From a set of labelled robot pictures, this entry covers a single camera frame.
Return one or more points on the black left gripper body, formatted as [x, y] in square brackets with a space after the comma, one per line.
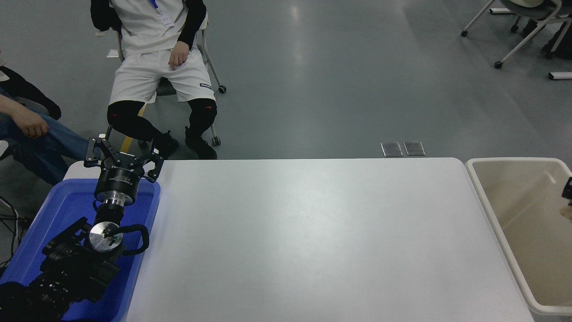
[118, 179]

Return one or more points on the tan paper ball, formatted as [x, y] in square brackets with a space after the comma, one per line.
[568, 213]

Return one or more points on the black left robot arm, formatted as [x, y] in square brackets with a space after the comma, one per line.
[67, 268]

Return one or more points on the person's forearm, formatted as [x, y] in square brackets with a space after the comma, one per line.
[6, 106]
[191, 27]

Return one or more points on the person's hand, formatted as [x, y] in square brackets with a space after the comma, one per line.
[32, 124]
[178, 56]

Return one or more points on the blue plastic tray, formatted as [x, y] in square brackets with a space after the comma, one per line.
[67, 201]

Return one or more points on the large pale bin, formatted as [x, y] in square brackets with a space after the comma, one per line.
[527, 232]

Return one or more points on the person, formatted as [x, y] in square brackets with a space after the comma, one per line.
[561, 44]
[147, 76]
[44, 147]

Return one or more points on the wheeled office chair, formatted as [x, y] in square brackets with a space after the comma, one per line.
[527, 9]
[166, 88]

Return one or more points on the grey chair seat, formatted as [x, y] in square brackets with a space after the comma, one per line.
[39, 106]

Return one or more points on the white flat bar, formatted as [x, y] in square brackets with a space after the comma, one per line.
[496, 10]
[560, 75]

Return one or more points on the silver floor plate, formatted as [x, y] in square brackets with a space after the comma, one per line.
[391, 149]
[414, 148]

